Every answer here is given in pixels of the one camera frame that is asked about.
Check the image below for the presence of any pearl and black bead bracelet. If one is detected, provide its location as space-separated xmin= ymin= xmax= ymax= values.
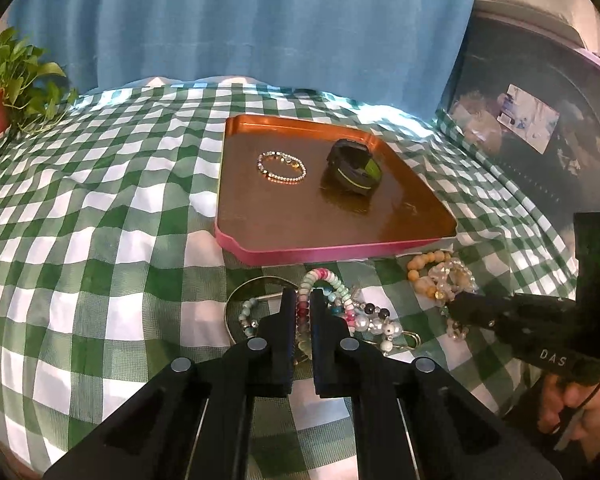
xmin=351 ymin=300 xmax=406 ymax=354

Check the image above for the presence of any blue curtain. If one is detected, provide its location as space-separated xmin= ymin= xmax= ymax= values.
xmin=7 ymin=0 xmax=483 ymax=116

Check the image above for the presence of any black and green watch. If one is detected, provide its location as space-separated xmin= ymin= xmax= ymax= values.
xmin=322 ymin=137 xmax=384 ymax=196

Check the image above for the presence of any silver bead bracelet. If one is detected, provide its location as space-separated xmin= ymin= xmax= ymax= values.
xmin=257 ymin=150 xmax=307 ymax=184

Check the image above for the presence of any gold metal clip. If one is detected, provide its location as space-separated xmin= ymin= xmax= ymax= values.
xmin=379 ymin=330 xmax=421 ymax=357

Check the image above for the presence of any tan bead bracelet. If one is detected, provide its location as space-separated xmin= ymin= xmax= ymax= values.
xmin=406 ymin=251 xmax=454 ymax=306

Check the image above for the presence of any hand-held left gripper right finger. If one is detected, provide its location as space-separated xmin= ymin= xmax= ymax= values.
xmin=311 ymin=287 xmax=563 ymax=480

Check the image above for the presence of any thin metal bangle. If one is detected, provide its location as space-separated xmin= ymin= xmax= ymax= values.
xmin=223 ymin=275 xmax=301 ymax=357

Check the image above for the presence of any green checked tablecloth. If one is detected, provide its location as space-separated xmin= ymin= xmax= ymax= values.
xmin=0 ymin=76 xmax=600 ymax=473

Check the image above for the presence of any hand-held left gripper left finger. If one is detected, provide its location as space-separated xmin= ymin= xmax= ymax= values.
xmin=42 ymin=287 xmax=298 ymax=480

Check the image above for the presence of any dark reflective panel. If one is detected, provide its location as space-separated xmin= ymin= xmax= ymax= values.
xmin=437 ymin=0 xmax=600 ymax=243

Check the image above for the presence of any pale teal bead bracelet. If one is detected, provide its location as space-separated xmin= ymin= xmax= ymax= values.
xmin=237 ymin=296 xmax=264 ymax=341

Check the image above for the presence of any green potted plant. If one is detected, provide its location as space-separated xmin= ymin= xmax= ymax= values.
xmin=0 ymin=27 xmax=81 ymax=153

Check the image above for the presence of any pink and white bead bracelet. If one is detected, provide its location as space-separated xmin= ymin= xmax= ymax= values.
xmin=296 ymin=268 xmax=362 ymax=332

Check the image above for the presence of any person's right hand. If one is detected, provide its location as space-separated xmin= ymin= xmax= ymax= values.
xmin=537 ymin=372 xmax=600 ymax=461

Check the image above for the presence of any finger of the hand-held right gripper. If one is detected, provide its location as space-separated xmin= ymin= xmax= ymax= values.
xmin=446 ymin=291 xmax=518 ymax=339

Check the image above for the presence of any clear crystal bead bracelet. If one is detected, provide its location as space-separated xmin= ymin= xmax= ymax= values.
xmin=427 ymin=257 xmax=479 ymax=341

